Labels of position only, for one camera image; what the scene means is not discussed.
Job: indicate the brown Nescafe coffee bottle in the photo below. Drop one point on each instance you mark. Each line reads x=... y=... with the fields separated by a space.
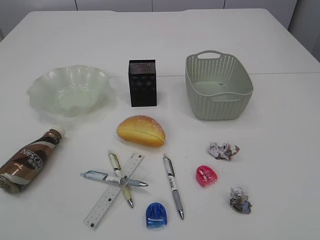
x=24 y=166

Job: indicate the black mesh pen holder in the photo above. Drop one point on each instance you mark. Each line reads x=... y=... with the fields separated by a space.
x=142 y=82

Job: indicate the white grey mechanical pen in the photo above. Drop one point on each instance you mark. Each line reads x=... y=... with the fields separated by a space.
x=172 y=183

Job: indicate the transparent plastic ruler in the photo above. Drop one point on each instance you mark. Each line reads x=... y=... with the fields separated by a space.
x=102 y=206

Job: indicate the blue pencil sharpener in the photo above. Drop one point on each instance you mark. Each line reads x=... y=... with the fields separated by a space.
x=156 y=216

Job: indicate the blue-grey ballpoint pen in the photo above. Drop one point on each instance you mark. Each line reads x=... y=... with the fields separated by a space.
x=105 y=177

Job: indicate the paper ball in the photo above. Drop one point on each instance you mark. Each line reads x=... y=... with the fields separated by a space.
x=222 y=150
x=239 y=200

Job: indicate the pale green wavy glass plate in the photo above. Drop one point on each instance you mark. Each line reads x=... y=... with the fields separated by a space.
x=70 y=91

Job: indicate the red pencil sharpener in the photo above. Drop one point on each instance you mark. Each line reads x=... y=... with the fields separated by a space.
x=206 y=176

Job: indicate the grey-green woven plastic basket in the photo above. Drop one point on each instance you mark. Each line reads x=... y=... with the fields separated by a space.
x=217 y=84

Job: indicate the yellow bread roll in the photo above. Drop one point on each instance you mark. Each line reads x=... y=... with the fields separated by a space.
x=143 y=130

